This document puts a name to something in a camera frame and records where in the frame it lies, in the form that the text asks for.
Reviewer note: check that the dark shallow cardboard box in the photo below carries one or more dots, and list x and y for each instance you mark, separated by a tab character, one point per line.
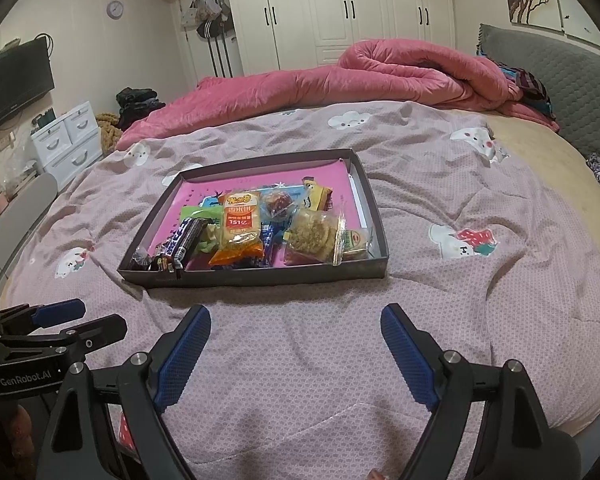
280	275

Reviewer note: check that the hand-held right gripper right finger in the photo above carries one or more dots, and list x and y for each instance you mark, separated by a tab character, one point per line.
405	355

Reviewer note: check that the orange cracker packet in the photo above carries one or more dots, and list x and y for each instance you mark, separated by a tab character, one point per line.
237	232

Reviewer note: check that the brown chocolate bar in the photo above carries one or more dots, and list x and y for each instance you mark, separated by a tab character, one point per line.
180	240

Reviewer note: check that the black clothes pile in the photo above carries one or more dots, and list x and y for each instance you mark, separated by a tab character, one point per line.
135	102

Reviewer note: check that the round cake packet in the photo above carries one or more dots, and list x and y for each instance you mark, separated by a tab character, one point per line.
356	242

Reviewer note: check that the white wardrobe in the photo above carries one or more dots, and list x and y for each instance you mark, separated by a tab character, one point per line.
355	10

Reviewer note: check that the small yellow snack packet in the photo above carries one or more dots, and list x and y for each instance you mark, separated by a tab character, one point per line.
317	195

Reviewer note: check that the brown knitted cloth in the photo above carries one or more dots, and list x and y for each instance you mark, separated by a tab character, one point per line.
107	130

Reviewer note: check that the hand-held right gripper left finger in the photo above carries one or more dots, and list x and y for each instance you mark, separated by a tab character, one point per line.
185	355

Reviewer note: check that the white drawer cabinet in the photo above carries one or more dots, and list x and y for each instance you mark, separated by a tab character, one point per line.
67	140

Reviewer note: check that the grey padded panel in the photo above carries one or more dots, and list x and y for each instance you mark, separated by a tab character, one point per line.
20	220

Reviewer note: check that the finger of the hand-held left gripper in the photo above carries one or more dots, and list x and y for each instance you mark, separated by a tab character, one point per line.
95	329
60	310

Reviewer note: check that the round wall clock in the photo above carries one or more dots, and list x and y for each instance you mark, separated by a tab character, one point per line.
115	8

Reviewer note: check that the blue biscuit packet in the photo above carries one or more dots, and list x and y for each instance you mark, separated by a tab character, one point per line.
268	235

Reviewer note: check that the hanging bags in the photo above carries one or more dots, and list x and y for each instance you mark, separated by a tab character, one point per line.
207	12

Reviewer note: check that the grey quilted headboard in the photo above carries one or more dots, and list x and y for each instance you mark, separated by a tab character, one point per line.
570	85

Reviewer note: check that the person's left hand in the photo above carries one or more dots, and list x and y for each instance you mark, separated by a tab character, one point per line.
20	430

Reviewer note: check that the clear packet of crumbly cake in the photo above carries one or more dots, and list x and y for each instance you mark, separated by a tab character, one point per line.
312	235

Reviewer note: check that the striped dark clothes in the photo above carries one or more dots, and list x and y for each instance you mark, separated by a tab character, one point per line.
527	85

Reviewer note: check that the pink printed bedsheet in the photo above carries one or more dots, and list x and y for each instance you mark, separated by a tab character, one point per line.
300	320

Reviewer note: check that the black television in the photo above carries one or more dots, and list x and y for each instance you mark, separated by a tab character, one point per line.
12	85

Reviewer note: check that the beige bed sheet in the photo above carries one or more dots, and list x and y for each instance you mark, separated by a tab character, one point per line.
555	170

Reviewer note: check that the pink quilt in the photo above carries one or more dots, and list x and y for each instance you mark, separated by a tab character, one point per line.
330	80

